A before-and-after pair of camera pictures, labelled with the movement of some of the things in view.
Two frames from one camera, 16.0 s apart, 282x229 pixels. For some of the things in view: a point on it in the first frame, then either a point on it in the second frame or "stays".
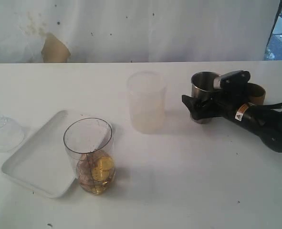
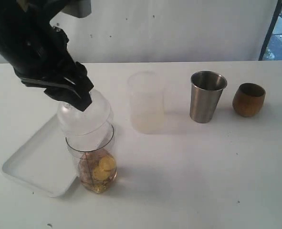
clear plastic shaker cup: x=89 y=142 stays
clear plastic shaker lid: x=5 y=134 to x=97 y=116
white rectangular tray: x=42 y=163 stays
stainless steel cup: x=202 y=87 stays
